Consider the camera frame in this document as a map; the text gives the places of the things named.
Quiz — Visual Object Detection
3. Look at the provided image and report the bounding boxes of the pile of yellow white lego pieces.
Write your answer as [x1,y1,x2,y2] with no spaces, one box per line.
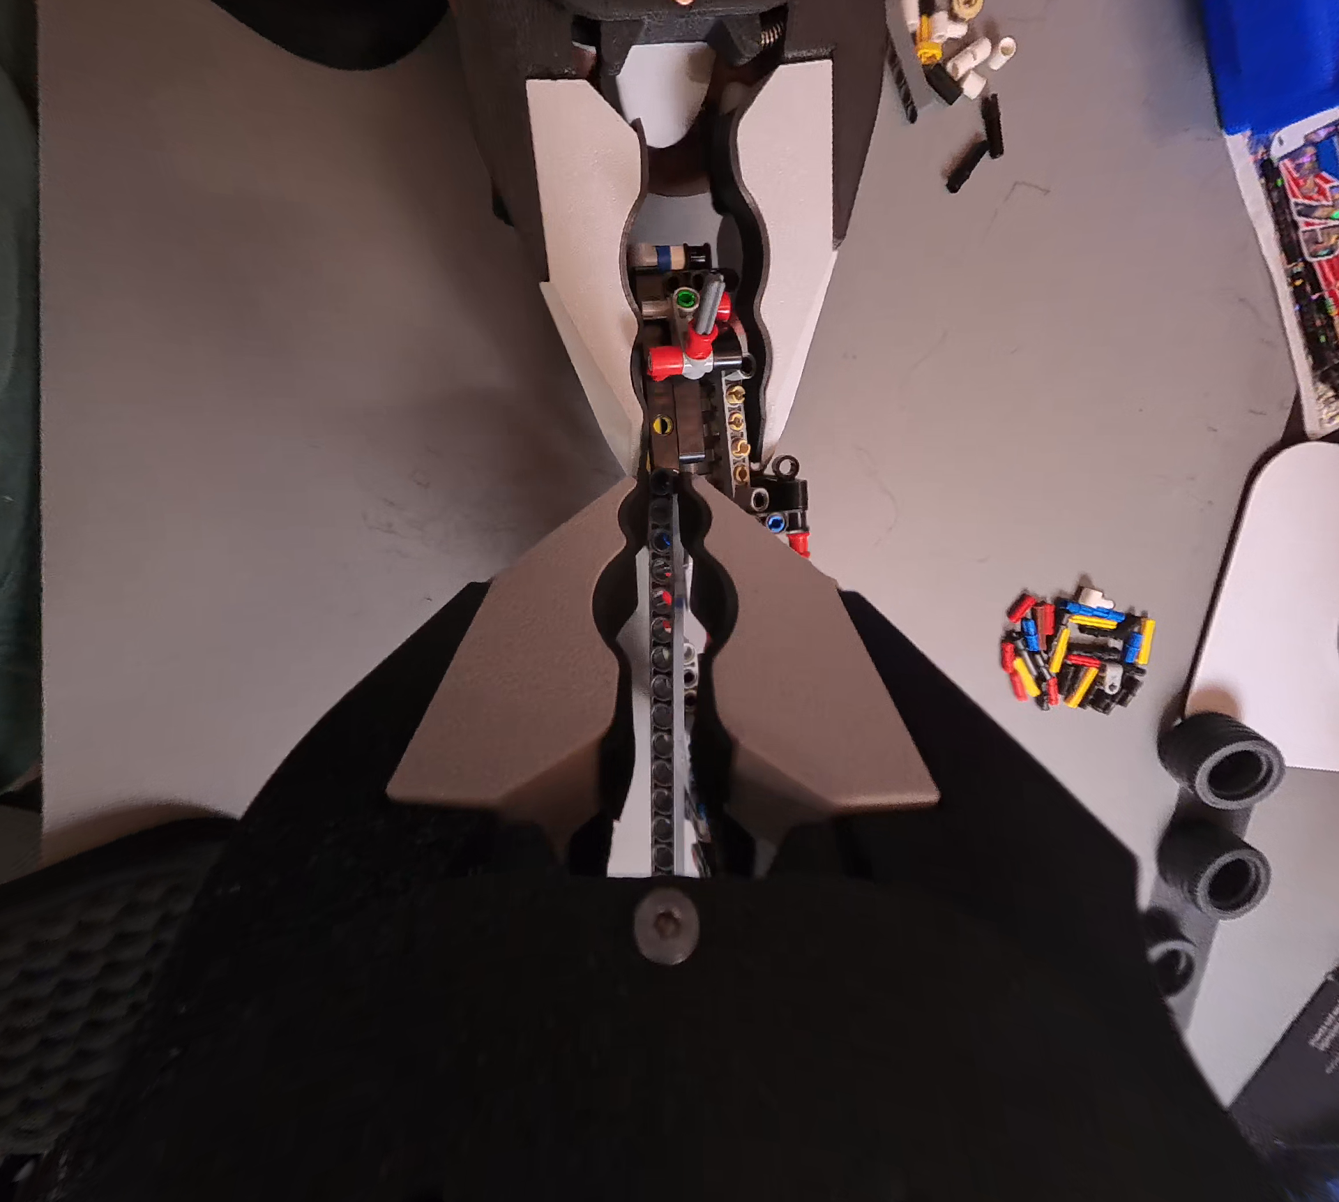
[887,0,1020,196]

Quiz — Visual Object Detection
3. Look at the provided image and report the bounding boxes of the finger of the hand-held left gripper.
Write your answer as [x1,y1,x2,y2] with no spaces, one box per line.
[716,57,838,459]
[527,76,652,481]

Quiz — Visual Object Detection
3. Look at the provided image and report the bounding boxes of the black rubber tyre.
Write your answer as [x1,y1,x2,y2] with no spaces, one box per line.
[1158,712,1287,812]
[1158,819,1274,921]
[1141,908,1201,1001]

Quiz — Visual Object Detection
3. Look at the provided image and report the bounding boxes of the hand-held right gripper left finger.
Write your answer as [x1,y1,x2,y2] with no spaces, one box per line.
[388,478,643,855]

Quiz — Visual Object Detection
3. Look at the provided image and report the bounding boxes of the black mesh chair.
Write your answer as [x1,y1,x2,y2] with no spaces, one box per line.
[0,814,245,1167]

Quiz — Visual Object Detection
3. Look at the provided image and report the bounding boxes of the colourful printed booklet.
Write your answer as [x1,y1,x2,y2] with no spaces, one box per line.
[1227,111,1339,442]

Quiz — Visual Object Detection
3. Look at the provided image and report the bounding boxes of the lego technic assembly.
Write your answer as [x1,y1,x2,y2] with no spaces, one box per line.
[628,239,814,879]

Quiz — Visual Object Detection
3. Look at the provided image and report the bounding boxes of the white rounded sheet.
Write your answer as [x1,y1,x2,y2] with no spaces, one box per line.
[1188,442,1339,770]

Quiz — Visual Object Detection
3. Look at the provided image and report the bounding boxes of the pile of coloured lego pins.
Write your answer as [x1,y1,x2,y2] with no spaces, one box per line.
[1002,585,1159,712]

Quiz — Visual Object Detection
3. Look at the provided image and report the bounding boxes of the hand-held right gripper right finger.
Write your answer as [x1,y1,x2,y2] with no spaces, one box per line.
[690,478,942,849]

